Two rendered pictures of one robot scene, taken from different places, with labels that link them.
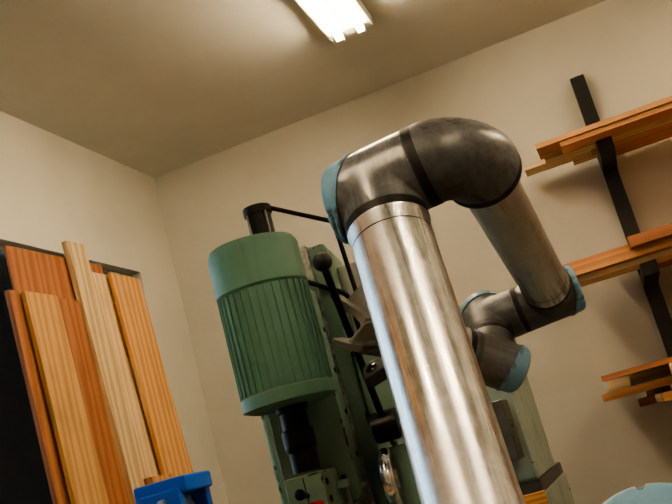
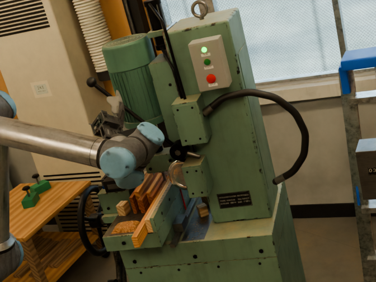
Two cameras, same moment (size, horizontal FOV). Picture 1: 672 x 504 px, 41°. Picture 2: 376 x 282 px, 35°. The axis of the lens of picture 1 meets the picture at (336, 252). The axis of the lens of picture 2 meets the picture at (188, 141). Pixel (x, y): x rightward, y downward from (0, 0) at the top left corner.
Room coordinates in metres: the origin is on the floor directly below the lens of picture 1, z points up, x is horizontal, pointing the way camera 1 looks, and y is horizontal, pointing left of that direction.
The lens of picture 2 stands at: (2.19, -1.90, 1.84)
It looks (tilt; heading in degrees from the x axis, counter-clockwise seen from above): 20 degrees down; 102
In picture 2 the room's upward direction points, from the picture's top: 15 degrees counter-clockwise
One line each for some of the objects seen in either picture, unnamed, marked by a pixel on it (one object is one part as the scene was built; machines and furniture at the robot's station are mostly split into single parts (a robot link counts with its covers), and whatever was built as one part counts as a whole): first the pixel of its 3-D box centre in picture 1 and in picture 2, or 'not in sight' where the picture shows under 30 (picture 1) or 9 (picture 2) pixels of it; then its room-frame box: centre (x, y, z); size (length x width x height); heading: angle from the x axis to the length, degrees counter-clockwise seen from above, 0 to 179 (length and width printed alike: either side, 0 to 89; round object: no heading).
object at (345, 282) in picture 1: (362, 301); (210, 63); (1.95, -0.03, 1.40); 0.10 x 0.06 x 0.16; 172
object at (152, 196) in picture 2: not in sight; (159, 191); (1.62, 0.12, 0.92); 0.18 x 0.02 x 0.05; 82
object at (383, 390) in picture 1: (382, 373); (191, 120); (1.84, -0.03, 1.23); 0.09 x 0.08 x 0.15; 172
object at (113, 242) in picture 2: not in sight; (144, 201); (1.54, 0.16, 0.87); 0.61 x 0.30 x 0.06; 82
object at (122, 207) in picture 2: not in sight; (123, 208); (1.50, 0.03, 0.92); 0.04 x 0.03 x 0.04; 72
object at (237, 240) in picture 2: not in sight; (207, 220); (1.77, 0.14, 0.76); 0.57 x 0.45 x 0.09; 172
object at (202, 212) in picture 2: not in sight; (202, 210); (1.77, 0.11, 0.82); 0.03 x 0.03 x 0.04; 26
